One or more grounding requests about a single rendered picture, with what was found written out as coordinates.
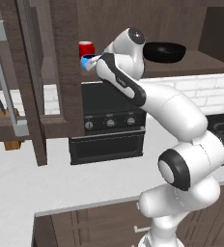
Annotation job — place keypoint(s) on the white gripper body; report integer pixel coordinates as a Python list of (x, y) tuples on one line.
[(92, 63)]

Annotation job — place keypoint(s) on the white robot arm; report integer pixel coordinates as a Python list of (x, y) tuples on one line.
[(178, 115)]

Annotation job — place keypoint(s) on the brown cabinet door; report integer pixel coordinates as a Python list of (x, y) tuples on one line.
[(36, 96), (67, 80)]

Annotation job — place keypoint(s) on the brown base cabinet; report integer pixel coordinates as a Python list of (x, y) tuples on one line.
[(101, 225)]

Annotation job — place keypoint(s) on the blue cup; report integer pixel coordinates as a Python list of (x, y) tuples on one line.
[(84, 62)]

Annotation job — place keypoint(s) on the red cup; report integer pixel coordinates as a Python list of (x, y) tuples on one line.
[(86, 49)]

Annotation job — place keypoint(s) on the black toaster oven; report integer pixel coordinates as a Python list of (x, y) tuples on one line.
[(107, 128)]

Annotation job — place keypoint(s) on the black bowl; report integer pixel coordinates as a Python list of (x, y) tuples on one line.
[(164, 52)]

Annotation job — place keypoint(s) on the black knife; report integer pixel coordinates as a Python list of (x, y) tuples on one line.
[(1, 106)]

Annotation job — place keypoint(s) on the wooden knife block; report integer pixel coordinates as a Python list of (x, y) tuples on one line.
[(12, 144)]

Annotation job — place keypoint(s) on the black hob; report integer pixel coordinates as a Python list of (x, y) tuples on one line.
[(223, 127)]

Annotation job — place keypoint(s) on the brown wall cabinet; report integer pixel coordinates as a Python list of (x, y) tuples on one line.
[(188, 19)]

